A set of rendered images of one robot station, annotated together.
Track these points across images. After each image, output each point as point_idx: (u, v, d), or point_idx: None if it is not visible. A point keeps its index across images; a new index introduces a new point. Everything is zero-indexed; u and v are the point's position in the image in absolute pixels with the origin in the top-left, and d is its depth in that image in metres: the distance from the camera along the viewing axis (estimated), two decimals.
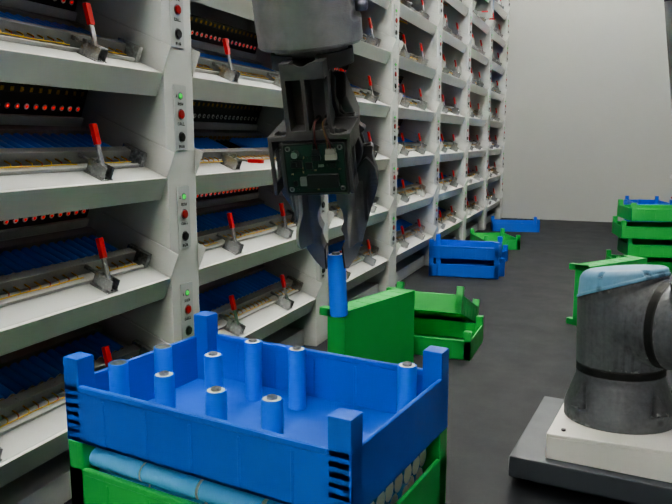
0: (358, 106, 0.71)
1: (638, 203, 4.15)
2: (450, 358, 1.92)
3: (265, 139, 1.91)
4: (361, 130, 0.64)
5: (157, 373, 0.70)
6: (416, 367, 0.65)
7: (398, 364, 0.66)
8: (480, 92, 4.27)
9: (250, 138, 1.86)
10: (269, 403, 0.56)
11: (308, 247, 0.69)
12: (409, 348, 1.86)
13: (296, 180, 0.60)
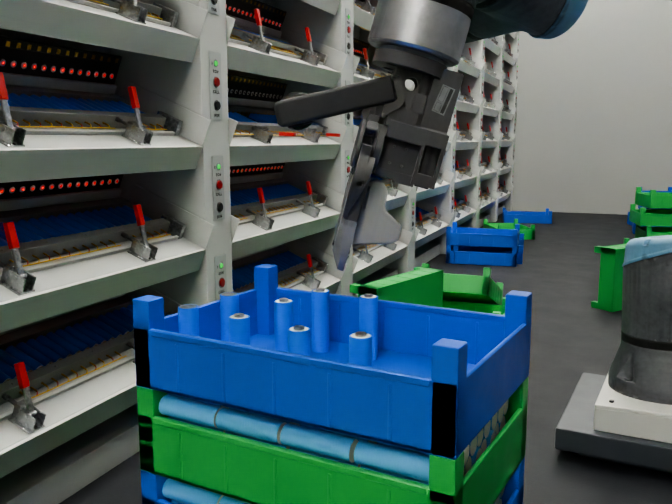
0: None
1: None
2: None
3: None
4: None
5: (224, 322, 0.68)
6: None
7: None
8: (493, 82, 4.24)
9: None
10: (359, 339, 0.54)
11: (350, 249, 0.66)
12: None
13: (432, 175, 0.67)
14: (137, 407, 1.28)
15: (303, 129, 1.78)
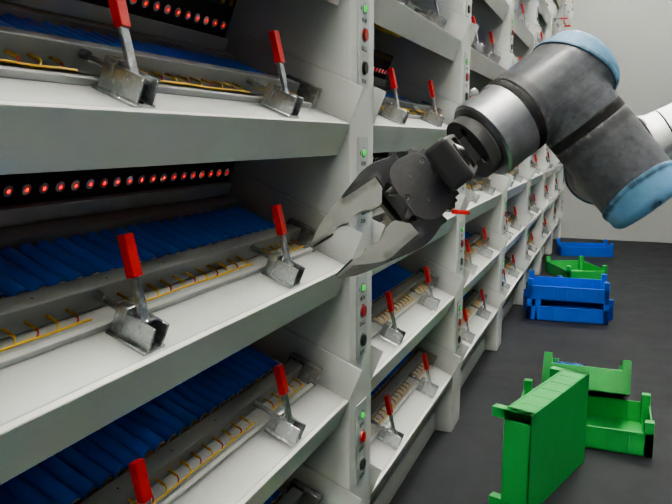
0: (440, 139, 0.64)
1: None
2: (625, 453, 1.56)
3: None
4: (406, 154, 0.73)
5: None
6: None
7: None
8: None
9: None
10: None
11: (362, 271, 0.71)
12: (581, 444, 1.50)
13: None
14: None
15: None
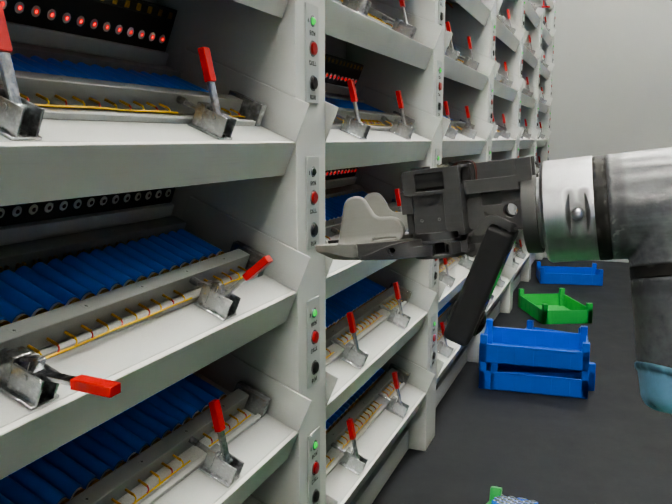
0: (465, 331, 0.64)
1: None
2: None
3: (178, 236, 0.87)
4: (449, 242, 0.62)
5: None
6: None
7: (104, 287, 0.67)
8: (529, 104, 3.22)
9: (139, 241, 0.81)
10: None
11: None
12: None
13: None
14: None
15: (193, 282, 0.76)
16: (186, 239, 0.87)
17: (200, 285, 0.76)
